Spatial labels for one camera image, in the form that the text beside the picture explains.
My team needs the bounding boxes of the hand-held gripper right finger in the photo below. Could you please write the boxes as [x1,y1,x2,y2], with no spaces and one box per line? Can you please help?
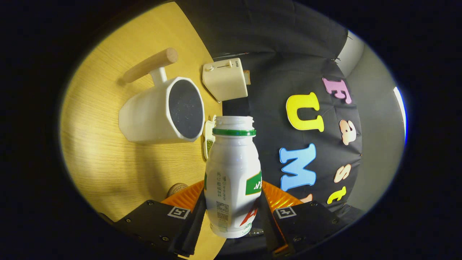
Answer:
[258,180,349,257]

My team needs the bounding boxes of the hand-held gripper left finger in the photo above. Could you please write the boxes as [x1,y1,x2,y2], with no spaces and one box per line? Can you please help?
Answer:
[114,180,207,257]

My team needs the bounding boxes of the round cork coaster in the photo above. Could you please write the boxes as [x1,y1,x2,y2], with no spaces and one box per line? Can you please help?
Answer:
[167,183,189,198]

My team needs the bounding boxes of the white juice bottle green label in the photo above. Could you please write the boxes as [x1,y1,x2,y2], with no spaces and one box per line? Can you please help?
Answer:
[204,116,262,239]

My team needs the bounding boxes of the white cup with wooden handle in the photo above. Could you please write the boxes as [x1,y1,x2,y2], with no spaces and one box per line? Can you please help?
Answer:
[119,48,205,144]

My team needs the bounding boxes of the wooden table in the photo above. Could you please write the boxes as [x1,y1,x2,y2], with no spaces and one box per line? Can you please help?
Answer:
[60,2,226,260]

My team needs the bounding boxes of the white divided dish with beans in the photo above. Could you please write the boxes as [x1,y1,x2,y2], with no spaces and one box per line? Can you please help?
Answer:
[202,115,217,160]

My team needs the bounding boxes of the cream toaster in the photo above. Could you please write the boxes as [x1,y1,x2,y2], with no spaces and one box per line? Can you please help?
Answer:
[202,58,249,102]

